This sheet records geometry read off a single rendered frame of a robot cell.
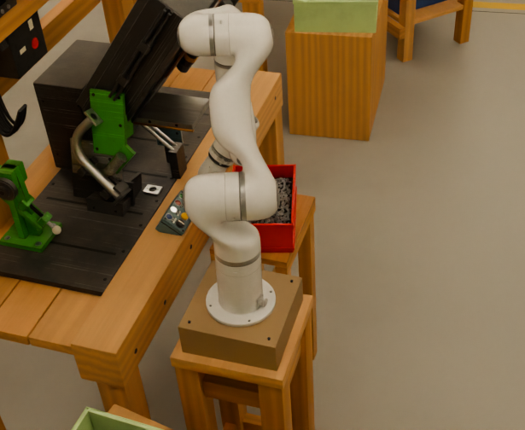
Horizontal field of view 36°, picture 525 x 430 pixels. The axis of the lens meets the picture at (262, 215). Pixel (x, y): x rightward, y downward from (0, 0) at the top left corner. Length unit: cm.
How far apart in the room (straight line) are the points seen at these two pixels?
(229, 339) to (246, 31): 78
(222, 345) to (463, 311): 158
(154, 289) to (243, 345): 37
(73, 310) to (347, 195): 201
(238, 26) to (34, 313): 102
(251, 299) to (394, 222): 186
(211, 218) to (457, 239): 207
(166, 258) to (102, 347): 37
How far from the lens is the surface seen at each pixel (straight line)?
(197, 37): 195
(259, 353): 214
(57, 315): 239
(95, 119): 256
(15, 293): 250
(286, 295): 223
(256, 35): 195
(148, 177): 278
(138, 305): 233
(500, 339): 345
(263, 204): 193
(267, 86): 319
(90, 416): 205
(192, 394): 235
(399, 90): 488
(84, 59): 281
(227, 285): 211
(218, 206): 193
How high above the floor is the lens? 254
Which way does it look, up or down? 40 degrees down
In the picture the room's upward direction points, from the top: 4 degrees counter-clockwise
